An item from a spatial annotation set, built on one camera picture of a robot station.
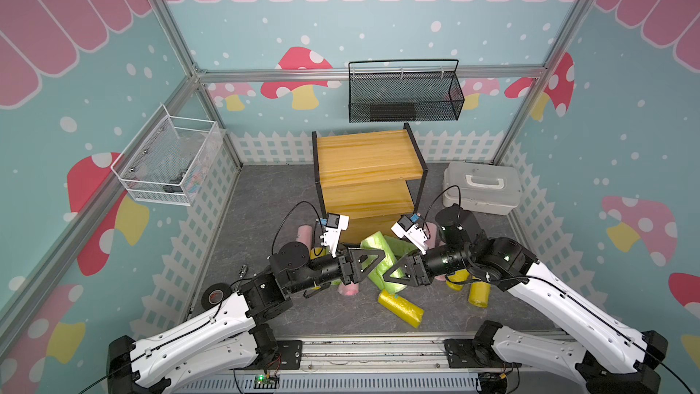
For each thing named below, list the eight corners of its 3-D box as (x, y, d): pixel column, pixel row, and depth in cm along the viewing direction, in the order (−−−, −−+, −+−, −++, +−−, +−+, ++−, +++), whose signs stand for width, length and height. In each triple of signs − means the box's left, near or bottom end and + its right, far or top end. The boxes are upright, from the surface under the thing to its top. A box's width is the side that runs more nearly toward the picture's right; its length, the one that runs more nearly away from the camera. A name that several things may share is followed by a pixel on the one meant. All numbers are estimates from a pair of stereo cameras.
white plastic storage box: (447, 217, 105) (456, 196, 95) (438, 183, 116) (446, 161, 106) (515, 217, 105) (532, 196, 95) (501, 183, 116) (514, 161, 106)
